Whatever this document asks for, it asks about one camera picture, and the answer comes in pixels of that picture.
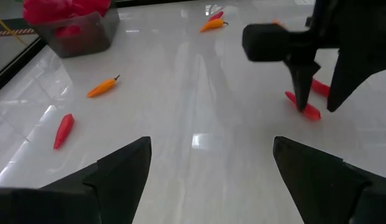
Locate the small red chili pepper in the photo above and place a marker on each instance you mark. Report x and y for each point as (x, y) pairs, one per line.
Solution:
(216, 16)
(312, 112)
(63, 130)
(320, 88)

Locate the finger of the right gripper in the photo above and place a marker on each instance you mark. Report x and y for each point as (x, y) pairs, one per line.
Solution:
(348, 77)
(303, 81)

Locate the black orange-striped floor mat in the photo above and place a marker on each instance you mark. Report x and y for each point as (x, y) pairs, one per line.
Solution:
(12, 32)

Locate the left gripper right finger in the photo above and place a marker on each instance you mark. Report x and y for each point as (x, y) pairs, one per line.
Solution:
(323, 189)

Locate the grey plastic pepper basket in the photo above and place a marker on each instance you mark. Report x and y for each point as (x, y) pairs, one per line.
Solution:
(87, 43)

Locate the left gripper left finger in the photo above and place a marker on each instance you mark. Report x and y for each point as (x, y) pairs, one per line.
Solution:
(102, 193)

